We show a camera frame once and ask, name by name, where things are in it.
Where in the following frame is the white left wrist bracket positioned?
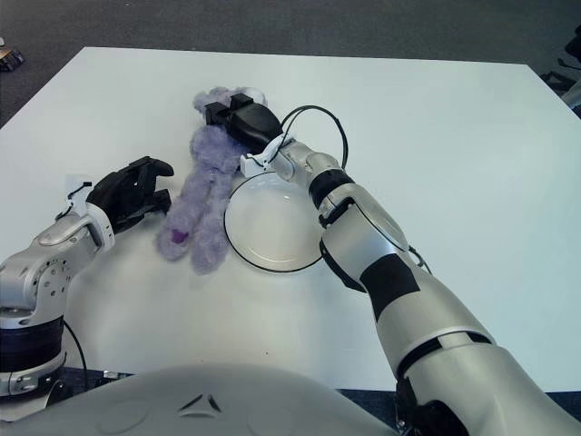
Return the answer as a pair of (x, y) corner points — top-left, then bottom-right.
(63, 174), (94, 214)

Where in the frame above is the grey robot torso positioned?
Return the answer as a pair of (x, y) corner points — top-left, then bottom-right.
(0, 362), (400, 436)

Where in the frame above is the black and grey office chair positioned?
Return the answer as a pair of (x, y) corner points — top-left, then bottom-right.
(539, 31), (581, 110)

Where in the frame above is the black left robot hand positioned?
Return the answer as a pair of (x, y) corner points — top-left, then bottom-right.
(85, 155), (176, 235)

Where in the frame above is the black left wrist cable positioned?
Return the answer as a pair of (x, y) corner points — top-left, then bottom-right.
(61, 320), (90, 378)

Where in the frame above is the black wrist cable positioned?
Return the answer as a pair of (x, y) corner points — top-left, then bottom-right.
(276, 104), (350, 172)
(61, 320), (90, 378)

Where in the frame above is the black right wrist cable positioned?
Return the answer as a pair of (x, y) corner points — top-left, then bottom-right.
(276, 104), (350, 172)

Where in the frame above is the white plate with black rim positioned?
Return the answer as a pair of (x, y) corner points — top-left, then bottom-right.
(223, 172), (326, 276)

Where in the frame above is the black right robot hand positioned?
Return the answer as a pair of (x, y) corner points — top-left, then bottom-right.
(203, 94), (285, 158)

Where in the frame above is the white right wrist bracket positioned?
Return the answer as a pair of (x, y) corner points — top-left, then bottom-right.
(239, 135), (285, 176)

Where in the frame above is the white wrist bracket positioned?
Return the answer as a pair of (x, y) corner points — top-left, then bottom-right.
(239, 135), (285, 176)
(63, 174), (94, 214)

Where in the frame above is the purple plush bunny doll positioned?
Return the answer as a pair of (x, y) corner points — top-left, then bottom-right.
(153, 85), (269, 277)

